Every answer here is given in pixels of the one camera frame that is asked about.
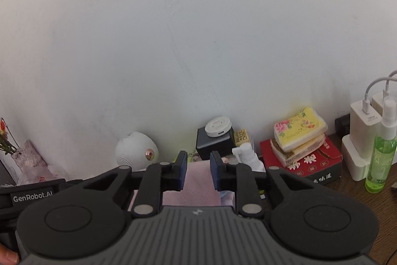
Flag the white robot speaker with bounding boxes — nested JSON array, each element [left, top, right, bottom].
[[115, 132, 159, 172]]

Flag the white charger adapter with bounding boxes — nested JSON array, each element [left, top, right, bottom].
[[371, 90, 390, 116], [350, 100, 382, 159]]

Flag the white power strip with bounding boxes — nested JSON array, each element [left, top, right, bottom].
[[341, 135, 374, 182]]

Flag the white round device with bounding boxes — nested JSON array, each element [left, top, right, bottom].
[[204, 116, 232, 138]]

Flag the dark square box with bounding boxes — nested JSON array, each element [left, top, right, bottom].
[[196, 127, 235, 160]]

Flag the clear plastic bag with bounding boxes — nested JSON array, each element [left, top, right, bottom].
[[18, 165, 70, 186]]

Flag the wrapped flower vase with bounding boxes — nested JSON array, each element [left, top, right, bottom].
[[11, 140, 47, 182]]

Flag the green spray bottle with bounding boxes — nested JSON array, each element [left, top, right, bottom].
[[365, 96, 396, 194]]

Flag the black red box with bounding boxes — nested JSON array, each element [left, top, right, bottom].
[[261, 137, 342, 185]]

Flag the white charging cable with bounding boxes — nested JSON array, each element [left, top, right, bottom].
[[361, 69, 397, 114]]

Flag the white spray bottle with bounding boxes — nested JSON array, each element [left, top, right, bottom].
[[232, 143, 266, 172]]

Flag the person's left hand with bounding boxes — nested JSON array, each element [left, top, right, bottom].
[[0, 245, 20, 265]]

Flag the pink blue purple garment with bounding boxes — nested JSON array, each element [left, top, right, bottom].
[[127, 159, 237, 207]]

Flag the yellow tissue packs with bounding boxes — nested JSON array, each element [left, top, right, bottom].
[[270, 107, 328, 167]]

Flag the dried rose bouquet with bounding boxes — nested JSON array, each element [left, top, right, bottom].
[[0, 118, 20, 155]]

